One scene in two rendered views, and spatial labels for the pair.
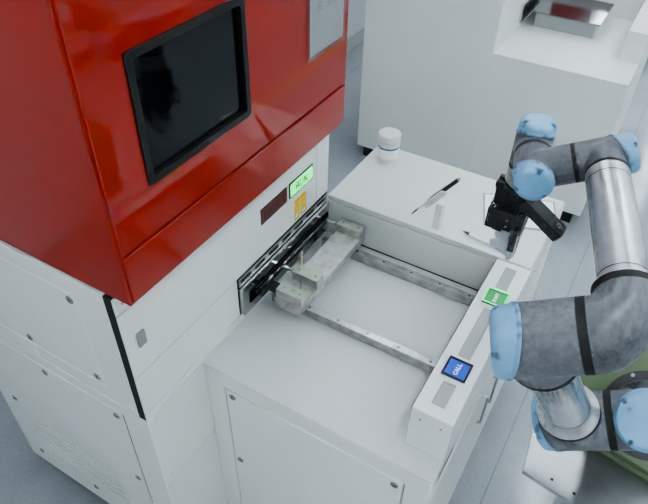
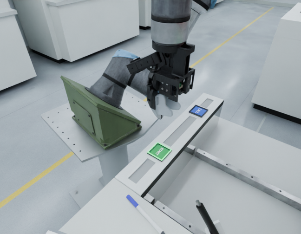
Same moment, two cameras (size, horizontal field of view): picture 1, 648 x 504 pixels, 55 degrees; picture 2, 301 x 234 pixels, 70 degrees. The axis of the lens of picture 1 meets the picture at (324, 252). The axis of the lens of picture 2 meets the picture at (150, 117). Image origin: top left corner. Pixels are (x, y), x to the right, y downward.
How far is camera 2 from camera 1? 1.71 m
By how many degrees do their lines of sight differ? 100
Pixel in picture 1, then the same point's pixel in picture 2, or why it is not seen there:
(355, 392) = (248, 148)
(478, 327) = (179, 134)
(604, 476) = (128, 108)
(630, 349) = not seen: outside the picture
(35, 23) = not seen: outside the picture
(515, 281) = (135, 166)
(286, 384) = (294, 156)
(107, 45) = not seen: outside the picture
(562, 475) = (146, 110)
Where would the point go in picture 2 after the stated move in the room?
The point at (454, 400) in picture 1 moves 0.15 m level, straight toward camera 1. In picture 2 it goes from (201, 100) to (211, 84)
